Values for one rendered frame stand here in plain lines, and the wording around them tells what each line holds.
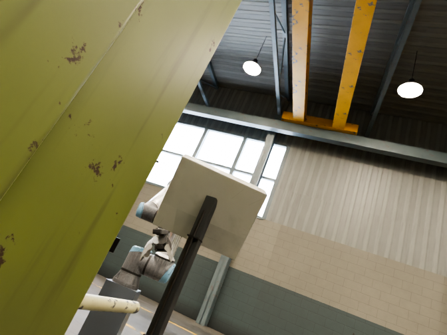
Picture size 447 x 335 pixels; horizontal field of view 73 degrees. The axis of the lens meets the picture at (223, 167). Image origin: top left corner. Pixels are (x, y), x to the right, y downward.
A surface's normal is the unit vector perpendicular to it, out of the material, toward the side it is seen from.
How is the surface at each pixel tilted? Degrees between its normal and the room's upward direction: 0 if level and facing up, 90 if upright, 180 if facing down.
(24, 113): 90
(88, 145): 90
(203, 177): 120
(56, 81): 90
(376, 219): 90
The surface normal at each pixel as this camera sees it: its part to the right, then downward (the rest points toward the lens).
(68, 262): 0.91, 0.25
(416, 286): -0.21, -0.46
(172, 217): -0.01, 0.16
